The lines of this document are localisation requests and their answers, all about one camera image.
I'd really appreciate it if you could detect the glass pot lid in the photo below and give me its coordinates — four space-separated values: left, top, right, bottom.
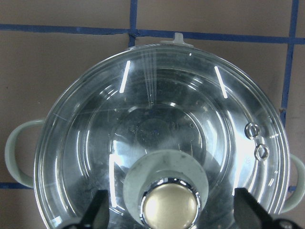
33 43 291 229

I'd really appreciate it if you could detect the pale green cooking pot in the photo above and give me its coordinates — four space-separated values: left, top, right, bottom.
4 32 305 214

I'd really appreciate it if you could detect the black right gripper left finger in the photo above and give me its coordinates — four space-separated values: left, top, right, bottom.
63 190 110 229

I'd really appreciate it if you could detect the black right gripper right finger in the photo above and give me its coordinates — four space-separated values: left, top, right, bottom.
234 188 299 229

